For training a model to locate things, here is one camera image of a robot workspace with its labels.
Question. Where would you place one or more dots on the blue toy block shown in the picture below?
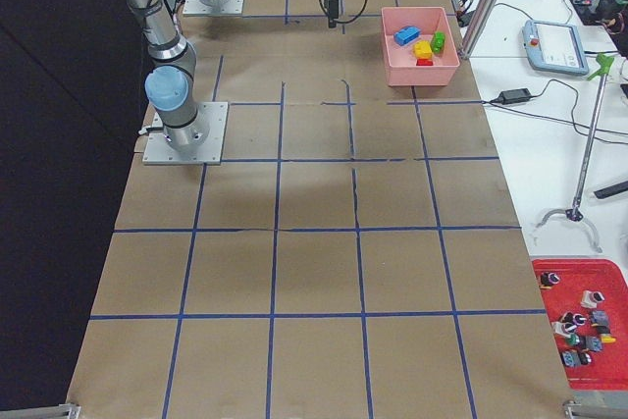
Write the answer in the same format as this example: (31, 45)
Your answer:
(406, 35)

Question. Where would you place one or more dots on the yellow toy block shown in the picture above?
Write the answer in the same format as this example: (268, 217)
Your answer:
(422, 49)

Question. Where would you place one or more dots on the red toy block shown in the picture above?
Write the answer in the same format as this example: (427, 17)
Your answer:
(424, 62)

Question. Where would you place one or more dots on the green toy block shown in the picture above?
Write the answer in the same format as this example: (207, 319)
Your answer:
(438, 42)

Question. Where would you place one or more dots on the pink plastic box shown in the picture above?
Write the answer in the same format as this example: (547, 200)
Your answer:
(400, 62)

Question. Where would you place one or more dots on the black power adapter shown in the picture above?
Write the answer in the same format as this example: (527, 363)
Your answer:
(514, 96)

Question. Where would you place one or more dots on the teach pendant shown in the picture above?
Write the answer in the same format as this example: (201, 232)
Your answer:
(554, 48)

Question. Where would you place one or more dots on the reacher grabber tool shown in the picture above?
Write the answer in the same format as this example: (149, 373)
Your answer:
(573, 213)

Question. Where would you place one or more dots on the red parts tray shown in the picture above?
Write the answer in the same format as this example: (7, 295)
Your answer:
(586, 302)

